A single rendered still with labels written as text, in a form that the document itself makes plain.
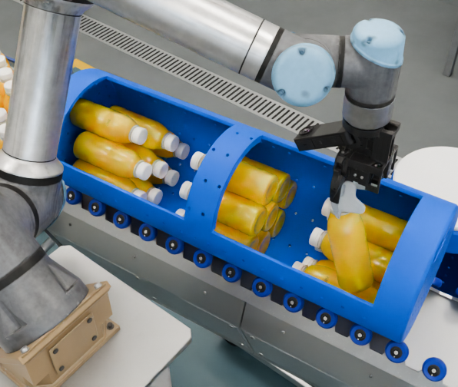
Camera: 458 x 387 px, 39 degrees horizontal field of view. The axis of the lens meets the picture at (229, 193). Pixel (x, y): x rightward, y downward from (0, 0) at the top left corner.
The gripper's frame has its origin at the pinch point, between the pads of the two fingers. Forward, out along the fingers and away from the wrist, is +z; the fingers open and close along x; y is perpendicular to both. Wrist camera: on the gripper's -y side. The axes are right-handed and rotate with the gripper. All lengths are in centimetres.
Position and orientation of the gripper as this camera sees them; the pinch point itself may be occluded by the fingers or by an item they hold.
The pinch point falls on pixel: (340, 203)
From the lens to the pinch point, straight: 116.0
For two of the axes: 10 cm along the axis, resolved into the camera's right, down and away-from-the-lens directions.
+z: 0.2, 7.2, 7.0
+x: 5.2, -6.0, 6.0
